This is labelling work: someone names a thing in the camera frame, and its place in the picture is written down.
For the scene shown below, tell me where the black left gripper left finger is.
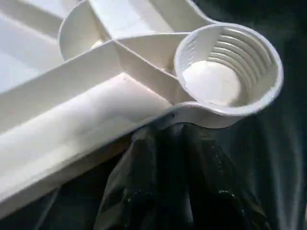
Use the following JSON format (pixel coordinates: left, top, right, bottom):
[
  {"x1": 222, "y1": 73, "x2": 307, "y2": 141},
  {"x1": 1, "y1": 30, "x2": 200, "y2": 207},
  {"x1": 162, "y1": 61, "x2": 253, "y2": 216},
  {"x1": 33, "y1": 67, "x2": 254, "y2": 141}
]
[{"x1": 94, "y1": 124, "x2": 192, "y2": 230}]

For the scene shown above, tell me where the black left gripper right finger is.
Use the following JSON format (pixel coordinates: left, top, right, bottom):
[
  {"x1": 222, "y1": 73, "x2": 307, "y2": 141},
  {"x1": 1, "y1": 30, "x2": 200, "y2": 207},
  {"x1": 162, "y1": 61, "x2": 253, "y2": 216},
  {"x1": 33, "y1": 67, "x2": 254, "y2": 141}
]
[{"x1": 182, "y1": 124, "x2": 269, "y2": 230}]

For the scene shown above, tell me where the white plastic table top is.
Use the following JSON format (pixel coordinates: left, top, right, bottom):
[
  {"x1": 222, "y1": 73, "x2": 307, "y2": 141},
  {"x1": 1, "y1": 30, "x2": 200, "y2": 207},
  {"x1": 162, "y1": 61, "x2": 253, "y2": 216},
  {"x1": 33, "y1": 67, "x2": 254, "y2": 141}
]
[{"x1": 0, "y1": 0, "x2": 284, "y2": 219}]

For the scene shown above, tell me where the black table mat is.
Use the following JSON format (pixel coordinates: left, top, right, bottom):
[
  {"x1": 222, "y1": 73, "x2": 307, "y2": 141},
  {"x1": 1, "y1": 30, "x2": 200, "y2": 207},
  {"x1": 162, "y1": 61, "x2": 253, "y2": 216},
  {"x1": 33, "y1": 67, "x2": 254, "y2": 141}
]
[{"x1": 0, "y1": 0, "x2": 307, "y2": 230}]

